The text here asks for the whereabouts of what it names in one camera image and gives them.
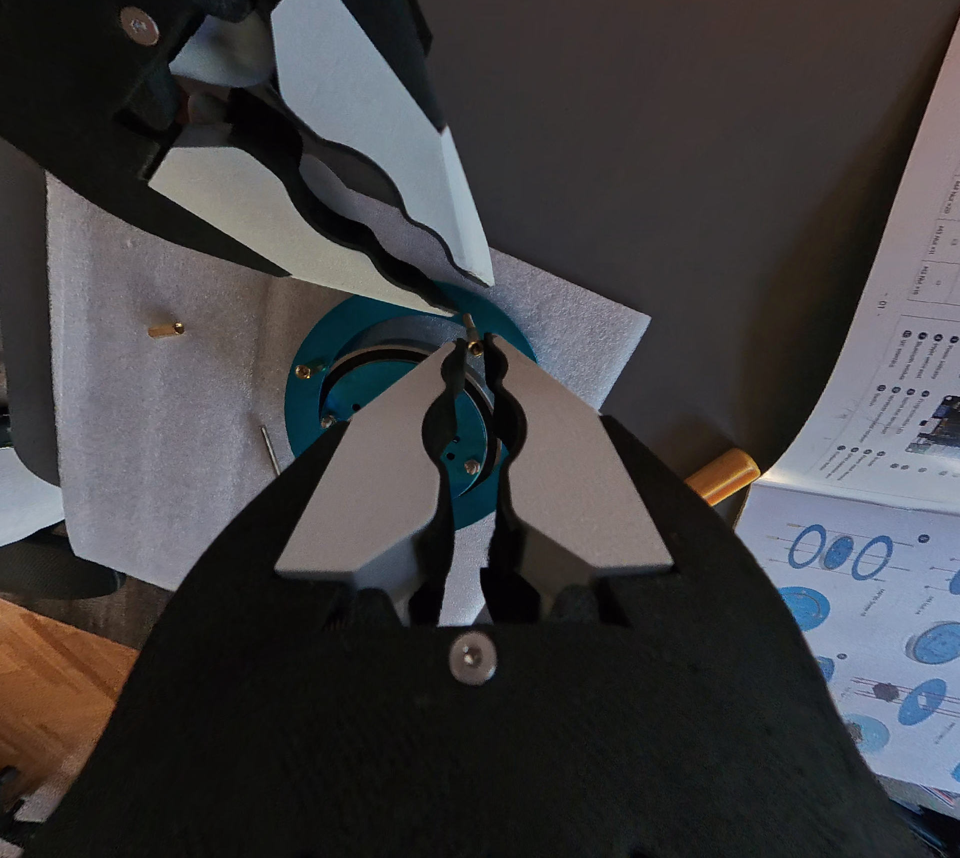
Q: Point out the blue round metal base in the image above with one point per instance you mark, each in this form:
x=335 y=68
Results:
x=308 y=408

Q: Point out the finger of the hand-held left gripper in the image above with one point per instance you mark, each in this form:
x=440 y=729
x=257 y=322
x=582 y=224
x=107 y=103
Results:
x=240 y=198
x=360 y=93

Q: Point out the white foam sheet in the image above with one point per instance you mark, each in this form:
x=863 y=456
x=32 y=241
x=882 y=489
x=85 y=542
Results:
x=150 y=468

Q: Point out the silver screw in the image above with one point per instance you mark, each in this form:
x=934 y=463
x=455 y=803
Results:
x=267 y=450

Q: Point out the dark grey desk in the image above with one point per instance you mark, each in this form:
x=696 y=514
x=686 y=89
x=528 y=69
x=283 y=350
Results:
x=675 y=123

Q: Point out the brass standoff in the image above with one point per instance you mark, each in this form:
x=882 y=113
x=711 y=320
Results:
x=305 y=370
x=165 y=330

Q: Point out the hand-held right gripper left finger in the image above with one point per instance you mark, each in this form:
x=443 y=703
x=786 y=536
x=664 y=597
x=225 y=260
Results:
x=368 y=498

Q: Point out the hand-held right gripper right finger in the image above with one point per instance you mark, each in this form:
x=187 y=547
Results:
x=585 y=498

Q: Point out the blue disc with bearing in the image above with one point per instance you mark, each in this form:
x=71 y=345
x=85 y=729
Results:
x=473 y=491

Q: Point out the printed instruction booklet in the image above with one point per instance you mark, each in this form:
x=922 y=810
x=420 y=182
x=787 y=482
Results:
x=885 y=393

